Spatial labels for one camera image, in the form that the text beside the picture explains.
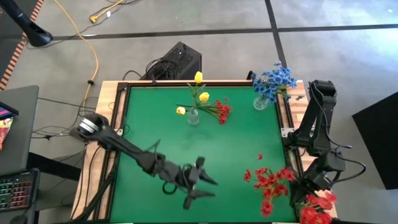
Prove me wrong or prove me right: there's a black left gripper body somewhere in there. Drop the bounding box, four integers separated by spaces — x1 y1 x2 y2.
167 156 206 210

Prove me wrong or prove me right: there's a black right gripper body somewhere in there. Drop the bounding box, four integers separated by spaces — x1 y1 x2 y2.
306 167 333 195

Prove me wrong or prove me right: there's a red artificial flower bunch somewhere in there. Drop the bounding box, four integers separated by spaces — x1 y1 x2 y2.
243 152 296 218
198 96 233 126

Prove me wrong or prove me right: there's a clear ribbed glass vase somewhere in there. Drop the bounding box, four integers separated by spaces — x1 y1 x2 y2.
186 107 201 127

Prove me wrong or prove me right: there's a clear round glass vase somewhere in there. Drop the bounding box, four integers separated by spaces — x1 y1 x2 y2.
253 93 270 111

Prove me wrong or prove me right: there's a black box panel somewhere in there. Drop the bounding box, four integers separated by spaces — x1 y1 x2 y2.
351 91 398 190

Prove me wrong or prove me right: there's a black computer tower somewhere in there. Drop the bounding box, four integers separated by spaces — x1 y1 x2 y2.
161 41 203 81

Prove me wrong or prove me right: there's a grey side desk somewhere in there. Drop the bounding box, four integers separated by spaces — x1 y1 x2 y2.
0 85 40 177

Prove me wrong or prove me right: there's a backlit rainbow keyboard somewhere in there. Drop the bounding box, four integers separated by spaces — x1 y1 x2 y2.
0 169 40 212

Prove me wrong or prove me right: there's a black computer mouse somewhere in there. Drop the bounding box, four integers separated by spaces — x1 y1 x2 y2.
8 214 29 224

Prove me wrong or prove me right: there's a colourful snack bag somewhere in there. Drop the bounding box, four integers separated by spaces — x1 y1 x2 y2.
0 117 15 150

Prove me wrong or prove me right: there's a dark tablet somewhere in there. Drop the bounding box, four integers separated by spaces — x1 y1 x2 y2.
0 101 19 121

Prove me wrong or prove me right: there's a black stand pole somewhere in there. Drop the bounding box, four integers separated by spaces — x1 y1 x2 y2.
0 0 53 47

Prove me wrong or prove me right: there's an orange striped floor mat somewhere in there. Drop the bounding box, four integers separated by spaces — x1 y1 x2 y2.
0 0 46 91

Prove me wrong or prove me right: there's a black aluminium table frame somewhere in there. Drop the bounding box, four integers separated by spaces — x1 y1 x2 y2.
70 80 343 224

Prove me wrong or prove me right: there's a black cable bundle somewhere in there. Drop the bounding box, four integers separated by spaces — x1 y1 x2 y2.
123 57 181 82

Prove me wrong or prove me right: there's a yellow extension cord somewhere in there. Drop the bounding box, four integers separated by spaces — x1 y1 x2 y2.
55 0 125 110

